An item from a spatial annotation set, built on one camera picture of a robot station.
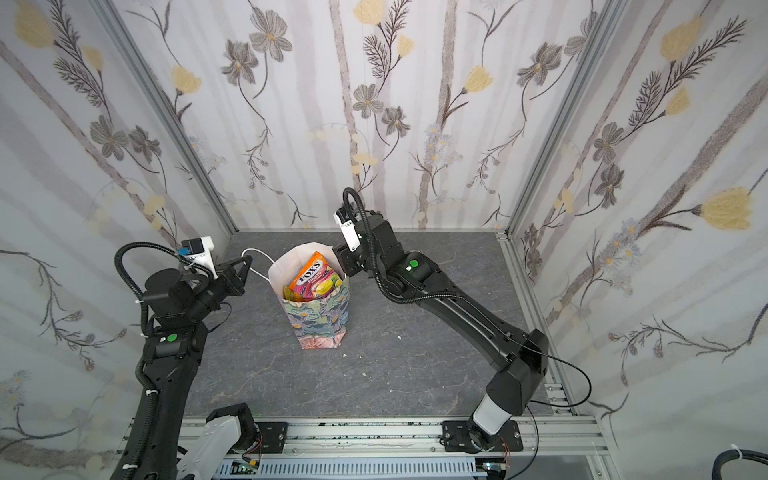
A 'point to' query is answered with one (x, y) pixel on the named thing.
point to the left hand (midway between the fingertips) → (245, 250)
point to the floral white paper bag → (319, 323)
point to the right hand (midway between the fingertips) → (340, 233)
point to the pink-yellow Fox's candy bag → (315, 281)
